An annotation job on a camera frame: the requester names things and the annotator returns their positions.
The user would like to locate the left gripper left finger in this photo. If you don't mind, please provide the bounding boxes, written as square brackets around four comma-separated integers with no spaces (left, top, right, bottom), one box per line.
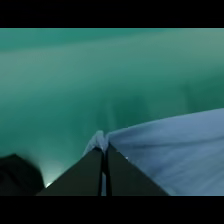
[36,146,104,197]

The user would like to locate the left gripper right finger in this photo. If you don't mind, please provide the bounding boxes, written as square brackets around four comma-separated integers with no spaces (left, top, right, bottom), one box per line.
[105,143,170,197]

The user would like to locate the light blue shirt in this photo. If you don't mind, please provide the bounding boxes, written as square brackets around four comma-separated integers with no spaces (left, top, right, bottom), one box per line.
[82,107,224,197]

